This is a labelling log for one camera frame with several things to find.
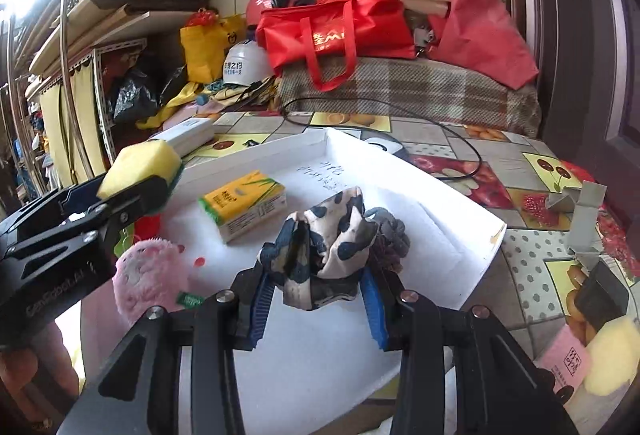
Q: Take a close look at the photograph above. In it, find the yellow green sponge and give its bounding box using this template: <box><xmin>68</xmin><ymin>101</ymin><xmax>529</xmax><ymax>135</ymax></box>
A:
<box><xmin>96</xmin><ymin>140</ymin><xmax>183</xmax><ymax>214</ymax></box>

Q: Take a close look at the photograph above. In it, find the grey purple knotted rope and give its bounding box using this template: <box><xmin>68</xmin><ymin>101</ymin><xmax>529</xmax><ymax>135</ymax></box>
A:
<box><xmin>364</xmin><ymin>206</ymin><xmax>412</xmax><ymax>274</ymax></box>

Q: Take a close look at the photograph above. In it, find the pink plush toy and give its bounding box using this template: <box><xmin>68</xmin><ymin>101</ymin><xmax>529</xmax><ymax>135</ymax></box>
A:
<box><xmin>113</xmin><ymin>238</ymin><xmax>189</xmax><ymax>325</ymax></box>

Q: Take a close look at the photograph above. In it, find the cow print fabric pouch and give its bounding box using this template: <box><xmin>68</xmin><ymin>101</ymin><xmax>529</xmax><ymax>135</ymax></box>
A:
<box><xmin>257</xmin><ymin>187</ymin><xmax>378</xmax><ymax>311</ymax></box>

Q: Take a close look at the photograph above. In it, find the yellow tissue pack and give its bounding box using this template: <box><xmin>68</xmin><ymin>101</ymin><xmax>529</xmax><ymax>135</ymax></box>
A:
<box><xmin>198</xmin><ymin>170</ymin><xmax>286</xmax><ymax>243</ymax></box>

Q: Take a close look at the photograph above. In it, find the pale yellow foam block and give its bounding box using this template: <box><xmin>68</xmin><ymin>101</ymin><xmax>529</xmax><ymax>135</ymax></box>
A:
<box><xmin>584</xmin><ymin>316</ymin><xmax>640</xmax><ymax>397</ymax></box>

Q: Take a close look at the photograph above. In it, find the person left hand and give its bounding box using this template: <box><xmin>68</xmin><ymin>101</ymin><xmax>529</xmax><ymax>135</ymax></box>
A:
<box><xmin>1</xmin><ymin>322</ymin><xmax>80</xmax><ymax>423</ymax></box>

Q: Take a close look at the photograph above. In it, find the metal shelf rack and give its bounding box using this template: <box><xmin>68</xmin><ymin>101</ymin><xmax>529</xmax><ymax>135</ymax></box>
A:
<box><xmin>26</xmin><ymin>0</ymin><xmax>207</xmax><ymax>187</ymax></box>

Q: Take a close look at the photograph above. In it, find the white power bank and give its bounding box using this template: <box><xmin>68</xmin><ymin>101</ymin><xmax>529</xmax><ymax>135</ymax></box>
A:
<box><xmin>150</xmin><ymin>117</ymin><xmax>216</xmax><ymax>158</ymax></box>

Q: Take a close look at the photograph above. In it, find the white box tray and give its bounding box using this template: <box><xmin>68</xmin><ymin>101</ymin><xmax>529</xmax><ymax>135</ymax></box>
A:
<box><xmin>79</xmin><ymin>126</ymin><xmax>508</xmax><ymax>435</ymax></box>

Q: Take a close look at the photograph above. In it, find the black plastic bag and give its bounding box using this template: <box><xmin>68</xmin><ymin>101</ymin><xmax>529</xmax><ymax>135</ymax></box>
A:
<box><xmin>112</xmin><ymin>66</ymin><xmax>188</xmax><ymax>124</ymax></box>

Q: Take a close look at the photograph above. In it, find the fruit pattern tablecloth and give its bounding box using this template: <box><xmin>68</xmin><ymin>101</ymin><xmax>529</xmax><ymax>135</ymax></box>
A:
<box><xmin>185</xmin><ymin>112</ymin><xmax>639</xmax><ymax>434</ymax></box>

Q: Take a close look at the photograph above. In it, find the yellow shopping bag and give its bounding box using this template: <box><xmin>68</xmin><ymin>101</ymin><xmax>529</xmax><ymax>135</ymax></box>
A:
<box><xmin>180</xmin><ymin>7</ymin><xmax>246</xmax><ymax>84</ymax></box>

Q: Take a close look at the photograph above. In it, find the white helmet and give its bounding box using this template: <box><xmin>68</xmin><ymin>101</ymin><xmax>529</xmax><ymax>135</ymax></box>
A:
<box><xmin>222</xmin><ymin>40</ymin><xmax>273</xmax><ymax>86</ymax></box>

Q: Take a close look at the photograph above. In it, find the grey metal phone stand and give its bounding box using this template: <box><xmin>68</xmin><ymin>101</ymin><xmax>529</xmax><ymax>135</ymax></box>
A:
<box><xmin>544</xmin><ymin>181</ymin><xmax>606</xmax><ymax>270</ymax></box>

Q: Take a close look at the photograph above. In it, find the black cube charger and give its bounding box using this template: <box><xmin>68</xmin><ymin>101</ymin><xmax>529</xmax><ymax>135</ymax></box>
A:
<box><xmin>575</xmin><ymin>261</ymin><xmax>629</xmax><ymax>331</ymax></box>

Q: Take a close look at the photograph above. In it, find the dark red cloth bag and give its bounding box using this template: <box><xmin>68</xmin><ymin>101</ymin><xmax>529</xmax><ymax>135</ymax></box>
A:
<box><xmin>427</xmin><ymin>0</ymin><xmax>539</xmax><ymax>91</ymax></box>

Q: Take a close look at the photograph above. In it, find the white wireless charger puck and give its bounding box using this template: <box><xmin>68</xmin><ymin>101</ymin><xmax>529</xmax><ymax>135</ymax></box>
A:
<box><xmin>362</xmin><ymin>135</ymin><xmax>410</xmax><ymax>162</ymax></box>

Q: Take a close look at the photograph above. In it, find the black cable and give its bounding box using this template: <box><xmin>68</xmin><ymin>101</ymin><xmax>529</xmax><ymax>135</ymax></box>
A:
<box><xmin>278</xmin><ymin>97</ymin><xmax>484</xmax><ymax>181</ymax></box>

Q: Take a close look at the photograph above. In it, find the red tote bag with handles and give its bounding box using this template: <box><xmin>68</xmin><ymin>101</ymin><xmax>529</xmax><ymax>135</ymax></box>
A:
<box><xmin>256</xmin><ymin>0</ymin><xmax>416</xmax><ymax>92</ymax></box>

